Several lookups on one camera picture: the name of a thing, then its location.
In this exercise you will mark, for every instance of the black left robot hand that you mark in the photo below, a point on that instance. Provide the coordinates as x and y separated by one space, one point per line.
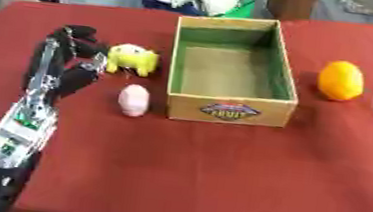
73 71

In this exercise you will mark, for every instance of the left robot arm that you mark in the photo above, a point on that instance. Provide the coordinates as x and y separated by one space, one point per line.
13 138

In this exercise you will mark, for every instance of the tan cardboard box green inside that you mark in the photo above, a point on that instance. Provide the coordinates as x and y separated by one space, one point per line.
232 73

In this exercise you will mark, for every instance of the yellow soft toy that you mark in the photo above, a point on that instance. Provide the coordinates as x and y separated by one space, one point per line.
132 58

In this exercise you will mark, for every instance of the orange toy fruit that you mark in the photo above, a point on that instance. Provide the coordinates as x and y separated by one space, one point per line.
341 81

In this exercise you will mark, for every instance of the pink egg-shaped toy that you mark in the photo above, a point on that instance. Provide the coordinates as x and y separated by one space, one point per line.
134 100

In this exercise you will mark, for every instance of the brown wooden post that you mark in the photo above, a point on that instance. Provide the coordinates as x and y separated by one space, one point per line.
291 4

